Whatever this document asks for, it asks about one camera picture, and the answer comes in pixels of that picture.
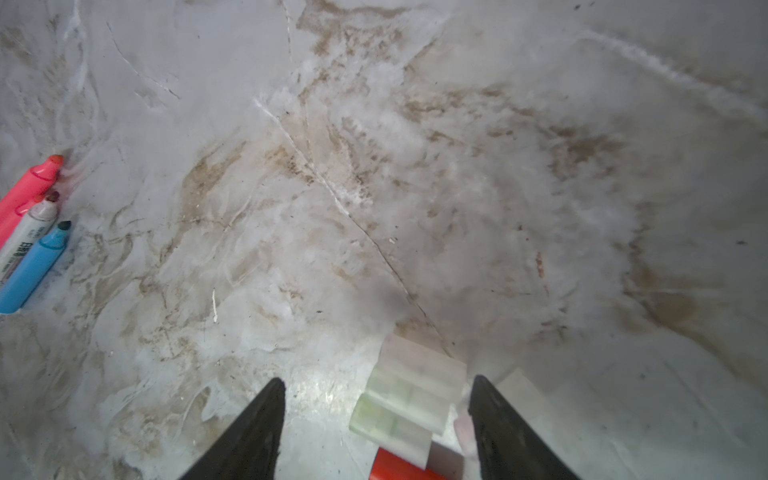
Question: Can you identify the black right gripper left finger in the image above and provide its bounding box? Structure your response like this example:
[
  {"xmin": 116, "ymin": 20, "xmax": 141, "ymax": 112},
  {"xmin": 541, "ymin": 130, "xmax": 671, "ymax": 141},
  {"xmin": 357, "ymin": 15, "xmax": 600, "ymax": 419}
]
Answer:
[{"xmin": 181, "ymin": 377, "xmax": 286, "ymax": 480}]

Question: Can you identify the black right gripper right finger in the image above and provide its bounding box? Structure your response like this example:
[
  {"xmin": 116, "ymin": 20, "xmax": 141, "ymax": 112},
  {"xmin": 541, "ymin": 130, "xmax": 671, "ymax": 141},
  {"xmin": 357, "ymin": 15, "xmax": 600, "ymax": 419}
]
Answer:
[{"xmin": 468, "ymin": 375, "xmax": 578, "ymax": 480}]

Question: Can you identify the translucent greenish pen cap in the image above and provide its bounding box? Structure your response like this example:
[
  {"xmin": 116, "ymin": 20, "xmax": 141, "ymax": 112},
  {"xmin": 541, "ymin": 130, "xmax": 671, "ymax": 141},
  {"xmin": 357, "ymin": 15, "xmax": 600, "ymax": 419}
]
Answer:
[{"xmin": 349, "ymin": 394, "xmax": 432, "ymax": 469}]

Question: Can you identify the blue highlighter pen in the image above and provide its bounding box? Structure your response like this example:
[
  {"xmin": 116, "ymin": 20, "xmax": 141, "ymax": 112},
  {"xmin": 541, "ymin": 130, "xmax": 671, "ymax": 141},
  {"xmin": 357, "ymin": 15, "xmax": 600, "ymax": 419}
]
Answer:
[{"xmin": 1, "ymin": 221, "xmax": 72, "ymax": 314}]

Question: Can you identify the white marker pen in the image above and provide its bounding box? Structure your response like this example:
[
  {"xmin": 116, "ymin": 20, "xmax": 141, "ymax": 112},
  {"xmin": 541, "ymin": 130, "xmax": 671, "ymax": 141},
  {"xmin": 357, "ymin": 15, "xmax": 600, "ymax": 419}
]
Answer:
[{"xmin": 1, "ymin": 190, "xmax": 60, "ymax": 285}]

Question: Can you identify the pink highlighter pen lower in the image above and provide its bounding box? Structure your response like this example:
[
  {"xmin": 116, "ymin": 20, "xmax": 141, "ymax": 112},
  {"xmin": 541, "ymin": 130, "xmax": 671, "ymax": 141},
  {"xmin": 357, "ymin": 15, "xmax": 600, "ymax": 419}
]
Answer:
[{"xmin": 0, "ymin": 194, "xmax": 45, "ymax": 248}]

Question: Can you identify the pink highlighter pen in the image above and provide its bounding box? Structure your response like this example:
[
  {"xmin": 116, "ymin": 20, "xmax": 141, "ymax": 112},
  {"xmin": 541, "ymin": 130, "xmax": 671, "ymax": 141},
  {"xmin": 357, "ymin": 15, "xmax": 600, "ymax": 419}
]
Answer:
[
  {"xmin": 1, "ymin": 155, "xmax": 64, "ymax": 218},
  {"xmin": 0, "ymin": 194, "xmax": 45, "ymax": 248}
]

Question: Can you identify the pink highlighter pen upper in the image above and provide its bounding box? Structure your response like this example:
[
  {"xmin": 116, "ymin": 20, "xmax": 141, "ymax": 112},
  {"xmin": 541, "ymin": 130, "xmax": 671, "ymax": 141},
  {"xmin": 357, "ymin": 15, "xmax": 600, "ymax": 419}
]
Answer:
[{"xmin": 1, "ymin": 155, "xmax": 64, "ymax": 218}]

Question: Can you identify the red marker cap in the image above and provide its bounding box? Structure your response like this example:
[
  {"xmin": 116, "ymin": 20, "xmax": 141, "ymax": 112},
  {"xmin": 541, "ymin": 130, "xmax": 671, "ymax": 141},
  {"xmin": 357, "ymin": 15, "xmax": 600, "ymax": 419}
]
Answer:
[{"xmin": 369, "ymin": 448, "xmax": 446, "ymax": 480}]

